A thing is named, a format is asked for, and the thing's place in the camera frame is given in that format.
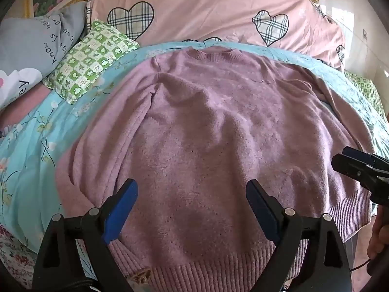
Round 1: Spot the person's right hand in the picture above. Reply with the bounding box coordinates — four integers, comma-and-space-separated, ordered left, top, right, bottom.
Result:
366, 202, 389, 260

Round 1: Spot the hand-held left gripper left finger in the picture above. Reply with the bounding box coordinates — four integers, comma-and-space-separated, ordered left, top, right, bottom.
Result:
32, 178, 139, 292

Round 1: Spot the pink heart print duvet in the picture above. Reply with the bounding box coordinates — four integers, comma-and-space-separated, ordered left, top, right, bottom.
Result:
87, 0, 347, 70

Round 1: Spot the black cable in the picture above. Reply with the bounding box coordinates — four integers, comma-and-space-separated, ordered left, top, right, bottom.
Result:
349, 257, 373, 273

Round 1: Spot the green checkered pillow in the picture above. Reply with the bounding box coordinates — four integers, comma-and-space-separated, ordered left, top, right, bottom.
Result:
345, 71, 385, 119
43, 19, 141, 105

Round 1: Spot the plain pink pillow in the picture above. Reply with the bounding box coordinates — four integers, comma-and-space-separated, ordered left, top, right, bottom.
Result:
0, 85, 52, 128

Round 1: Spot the blue floral blanket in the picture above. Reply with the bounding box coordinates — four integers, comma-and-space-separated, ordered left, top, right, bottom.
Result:
0, 38, 389, 253

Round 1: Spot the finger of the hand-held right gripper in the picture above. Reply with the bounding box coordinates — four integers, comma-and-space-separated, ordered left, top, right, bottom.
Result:
342, 146, 389, 171
331, 155, 389, 209

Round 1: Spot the pink knit sweater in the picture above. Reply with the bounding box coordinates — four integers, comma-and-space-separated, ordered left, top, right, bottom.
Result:
55, 48, 376, 292

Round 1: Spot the grey printed pillow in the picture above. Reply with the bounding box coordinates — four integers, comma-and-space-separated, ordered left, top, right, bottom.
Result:
0, 1, 88, 110

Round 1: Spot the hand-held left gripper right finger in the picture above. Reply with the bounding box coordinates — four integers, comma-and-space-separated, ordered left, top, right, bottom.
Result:
246, 179, 352, 292

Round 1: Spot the floral bedsheet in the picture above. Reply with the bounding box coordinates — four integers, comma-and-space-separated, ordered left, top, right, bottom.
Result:
0, 223, 88, 289

